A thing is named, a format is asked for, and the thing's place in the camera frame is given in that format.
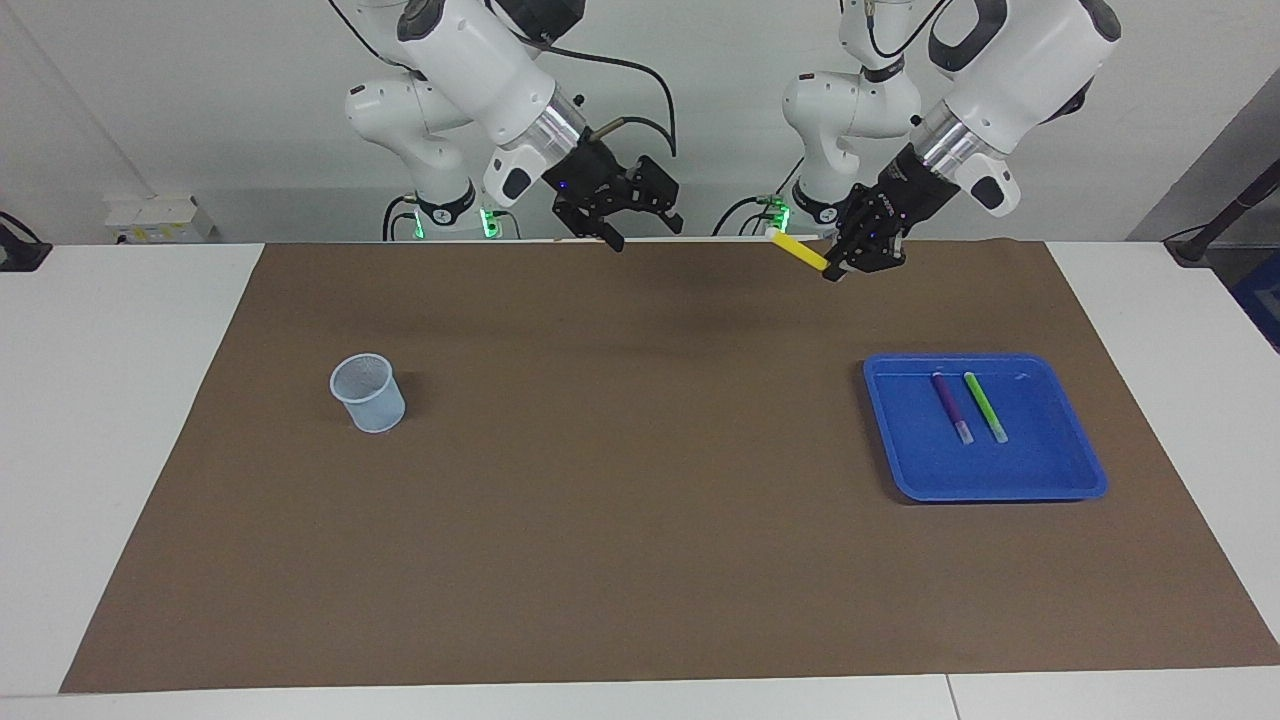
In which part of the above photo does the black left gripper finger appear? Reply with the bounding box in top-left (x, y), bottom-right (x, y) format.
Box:
top-left (822, 200), bottom-right (871, 283)
top-left (860, 235), bottom-right (909, 273)

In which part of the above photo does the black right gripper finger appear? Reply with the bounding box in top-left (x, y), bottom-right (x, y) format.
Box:
top-left (555, 203), bottom-right (626, 253)
top-left (625, 155), bottom-right (686, 236)

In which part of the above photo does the yellow marker pen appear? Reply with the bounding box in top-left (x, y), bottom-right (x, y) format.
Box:
top-left (768, 228), bottom-right (831, 273)

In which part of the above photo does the purple marker pen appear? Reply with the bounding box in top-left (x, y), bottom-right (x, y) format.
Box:
top-left (931, 372), bottom-right (974, 447)

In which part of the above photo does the green marker pen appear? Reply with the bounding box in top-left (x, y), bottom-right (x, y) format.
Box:
top-left (963, 371), bottom-right (1009, 444)

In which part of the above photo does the blue plastic tray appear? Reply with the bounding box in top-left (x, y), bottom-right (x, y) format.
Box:
top-left (863, 353), bottom-right (1109, 503)

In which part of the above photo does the brown table mat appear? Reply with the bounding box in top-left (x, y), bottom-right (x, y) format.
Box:
top-left (60, 238), bottom-right (1280, 694)

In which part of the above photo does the translucent plastic cup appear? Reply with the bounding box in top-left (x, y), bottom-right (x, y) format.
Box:
top-left (329, 352), bottom-right (407, 434)

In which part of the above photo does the blue crate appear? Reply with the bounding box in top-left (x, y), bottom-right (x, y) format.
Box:
top-left (1232, 250), bottom-right (1280, 353)

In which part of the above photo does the white power strip box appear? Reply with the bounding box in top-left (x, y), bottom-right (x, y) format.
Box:
top-left (103, 195), bottom-right (216, 244)

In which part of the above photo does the black left base cable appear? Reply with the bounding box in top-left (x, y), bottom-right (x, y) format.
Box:
top-left (712, 150), bottom-right (806, 238)

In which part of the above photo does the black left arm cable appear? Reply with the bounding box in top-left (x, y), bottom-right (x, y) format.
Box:
top-left (863, 0), bottom-right (951, 59)

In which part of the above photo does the black camera stand pole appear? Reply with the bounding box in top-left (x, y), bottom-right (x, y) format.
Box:
top-left (1163, 158), bottom-right (1280, 267)

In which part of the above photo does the black clamp mount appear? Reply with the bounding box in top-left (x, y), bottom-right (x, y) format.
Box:
top-left (0, 212), bottom-right (53, 273)

